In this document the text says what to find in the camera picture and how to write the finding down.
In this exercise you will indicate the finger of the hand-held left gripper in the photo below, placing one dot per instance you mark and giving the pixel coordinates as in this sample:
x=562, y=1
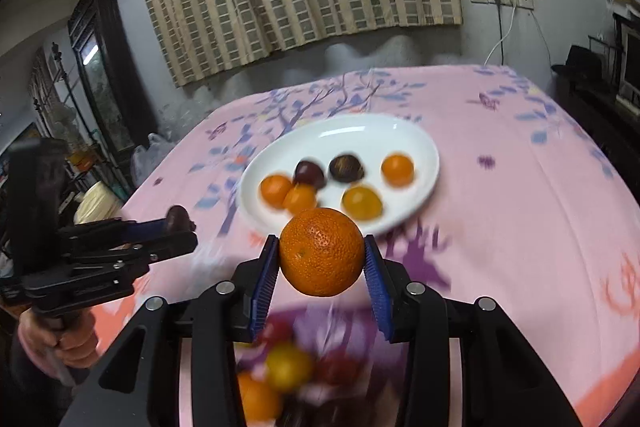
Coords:
x=150, y=228
x=167, y=247

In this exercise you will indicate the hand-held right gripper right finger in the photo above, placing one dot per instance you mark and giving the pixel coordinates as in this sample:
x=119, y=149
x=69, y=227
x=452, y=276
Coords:
x=377, y=292

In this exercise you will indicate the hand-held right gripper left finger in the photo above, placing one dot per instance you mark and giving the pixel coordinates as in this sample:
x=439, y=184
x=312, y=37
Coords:
x=265, y=287

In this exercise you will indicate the large orange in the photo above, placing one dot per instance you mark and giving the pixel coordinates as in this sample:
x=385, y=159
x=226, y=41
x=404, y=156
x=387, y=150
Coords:
x=321, y=252

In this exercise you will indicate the white oval plate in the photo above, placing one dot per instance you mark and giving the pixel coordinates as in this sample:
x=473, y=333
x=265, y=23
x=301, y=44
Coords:
x=345, y=137

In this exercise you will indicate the person's left hand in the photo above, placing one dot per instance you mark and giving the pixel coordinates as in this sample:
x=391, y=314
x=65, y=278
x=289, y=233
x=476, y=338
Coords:
x=70, y=339

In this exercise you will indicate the red round fruit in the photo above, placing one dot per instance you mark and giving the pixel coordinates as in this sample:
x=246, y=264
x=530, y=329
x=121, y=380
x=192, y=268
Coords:
x=276, y=333
x=340, y=368

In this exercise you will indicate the pale yellow cloth bundle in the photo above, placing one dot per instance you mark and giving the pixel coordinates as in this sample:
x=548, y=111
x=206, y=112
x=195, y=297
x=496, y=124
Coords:
x=97, y=204

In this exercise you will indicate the clear plastic bag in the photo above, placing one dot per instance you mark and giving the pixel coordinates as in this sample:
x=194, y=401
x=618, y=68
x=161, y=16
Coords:
x=150, y=157

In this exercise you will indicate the yellow orange round fruit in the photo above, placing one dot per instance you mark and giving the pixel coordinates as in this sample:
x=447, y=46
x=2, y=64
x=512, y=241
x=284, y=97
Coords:
x=362, y=203

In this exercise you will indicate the small orange tangerine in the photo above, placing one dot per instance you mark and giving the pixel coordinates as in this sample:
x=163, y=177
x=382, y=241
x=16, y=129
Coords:
x=397, y=169
x=276, y=190
x=300, y=198

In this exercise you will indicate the dark red plum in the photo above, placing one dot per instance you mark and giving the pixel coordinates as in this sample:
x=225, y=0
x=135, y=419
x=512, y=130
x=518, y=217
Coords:
x=310, y=173

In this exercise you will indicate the metal shelf rack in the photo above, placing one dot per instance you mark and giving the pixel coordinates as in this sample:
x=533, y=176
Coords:
x=47, y=92

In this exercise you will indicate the dark wooden cabinet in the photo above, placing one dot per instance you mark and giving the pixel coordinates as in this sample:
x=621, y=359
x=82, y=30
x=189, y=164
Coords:
x=107, y=82

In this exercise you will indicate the pink floral bedsheet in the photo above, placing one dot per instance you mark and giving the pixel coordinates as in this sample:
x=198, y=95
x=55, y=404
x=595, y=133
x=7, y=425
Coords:
x=500, y=167

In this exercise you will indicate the dark wooden side furniture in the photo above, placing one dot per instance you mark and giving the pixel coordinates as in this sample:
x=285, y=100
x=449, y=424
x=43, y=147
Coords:
x=600, y=112

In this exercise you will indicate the black hat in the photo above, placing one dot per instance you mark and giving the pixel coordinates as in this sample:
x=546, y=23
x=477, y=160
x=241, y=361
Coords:
x=580, y=59

